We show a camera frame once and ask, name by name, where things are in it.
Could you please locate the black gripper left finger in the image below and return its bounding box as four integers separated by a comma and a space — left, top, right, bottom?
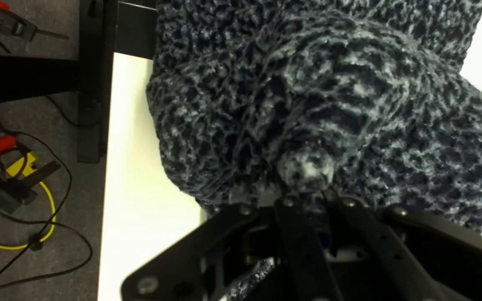
119, 198, 312, 301

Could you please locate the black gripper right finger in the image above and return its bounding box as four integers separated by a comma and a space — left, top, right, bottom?
304, 196, 482, 301

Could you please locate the dark blue knitted blanket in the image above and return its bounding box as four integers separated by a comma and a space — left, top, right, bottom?
146, 0, 482, 235

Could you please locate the black stand foot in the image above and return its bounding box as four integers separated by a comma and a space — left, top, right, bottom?
0, 159, 64, 240

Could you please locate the black floor cable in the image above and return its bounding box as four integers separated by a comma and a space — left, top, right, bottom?
0, 94, 96, 293

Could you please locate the yellow floor cable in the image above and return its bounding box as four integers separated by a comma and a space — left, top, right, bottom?
0, 153, 59, 253

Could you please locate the black metal frame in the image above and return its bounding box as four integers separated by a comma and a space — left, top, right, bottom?
0, 0, 160, 166

